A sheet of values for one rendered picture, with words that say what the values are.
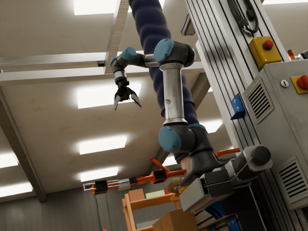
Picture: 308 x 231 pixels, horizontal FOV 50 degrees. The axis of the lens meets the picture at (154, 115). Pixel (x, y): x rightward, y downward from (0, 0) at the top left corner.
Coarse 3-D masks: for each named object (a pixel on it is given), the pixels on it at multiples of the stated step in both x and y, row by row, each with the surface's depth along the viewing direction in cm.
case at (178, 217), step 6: (174, 210) 171; (180, 210) 171; (168, 216) 172; (174, 216) 169; (180, 216) 170; (186, 216) 171; (192, 216) 171; (156, 222) 194; (162, 222) 183; (168, 222) 173; (174, 222) 168; (180, 222) 169; (186, 222) 169; (192, 222) 170; (156, 228) 196; (162, 228) 184; (168, 228) 174; (174, 228) 166; (180, 228) 167; (186, 228) 168; (192, 228) 169
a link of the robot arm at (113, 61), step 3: (114, 57) 198; (111, 60) 198; (114, 60) 197; (111, 63) 198; (114, 63) 195; (111, 66) 198; (114, 66) 195; (117, 66) 194; (120, 66) 194; (114, 69) 195; (117, 69) 194; (120, 69) 194; (123, 69) 196; (114, 72) 194
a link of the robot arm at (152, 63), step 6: (192, 48) 165; (150, 54) 192; (192, 54) 163; (144, 60) 194; (150, 60) 189; (192, 60) 164; (144, 66) 198; (150, 66) 194; (156, 66) 192; (186, 66) 166
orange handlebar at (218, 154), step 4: (236, 148) 187; (220, 152) 184; (224, 152) 185; (228, 152) 185; (232, 152) 186; (236, 152) 188; (168, 172) 198; (172, 172) 198; (176, 172) 199; (180, 172) 200; (184, 172) 201; (140, 176) 193; (144, 176) 194; (148, 176) 194; (152, 176) 194; (168, 176) 201; (172, 176) 202; (140, 180) 192; (144, 180) 192; (148, 180) 197; (108, 184) 187; (112, 184) 187; (116, 184) 188; (132, 184) 195; (112, 188) 191
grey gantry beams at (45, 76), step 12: (0, 72) 399; (12, 72) 403; (24, 72) 407; (36, 72) 411; (48, 72) 416; (60, 72) 420; (72, 72) 425; (84, 72) 429; (96, 72) 434; (132, 72) 449; (144, 72) 456; (192, 72) 488; (0, 84) 400; (12, 84) 406; (24, 84) 412
